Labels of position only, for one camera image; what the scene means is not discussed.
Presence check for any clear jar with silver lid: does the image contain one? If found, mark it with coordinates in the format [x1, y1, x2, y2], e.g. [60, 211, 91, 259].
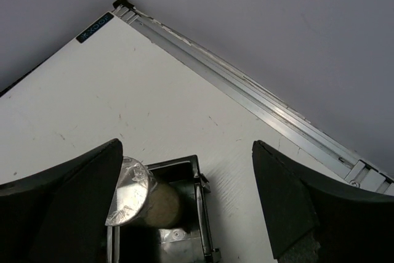
[105, 157, 183, 229]

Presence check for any aluminium rail right edge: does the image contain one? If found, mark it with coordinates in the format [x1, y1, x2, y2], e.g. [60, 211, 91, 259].
[113, 0, 393, 195]

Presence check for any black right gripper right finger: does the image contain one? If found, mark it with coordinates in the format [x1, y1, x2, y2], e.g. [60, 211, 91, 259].
[252, 140, 393, 262]

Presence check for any black logo sticker right corner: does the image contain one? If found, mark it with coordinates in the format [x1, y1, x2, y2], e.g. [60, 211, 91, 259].
[76, 12, 114, 44]

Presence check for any black compartment tray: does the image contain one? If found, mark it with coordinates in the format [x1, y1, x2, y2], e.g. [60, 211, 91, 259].
[106, 155, 222, 262]

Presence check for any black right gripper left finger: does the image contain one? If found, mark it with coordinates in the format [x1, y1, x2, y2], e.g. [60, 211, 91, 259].
[1, 139, 123, 262]

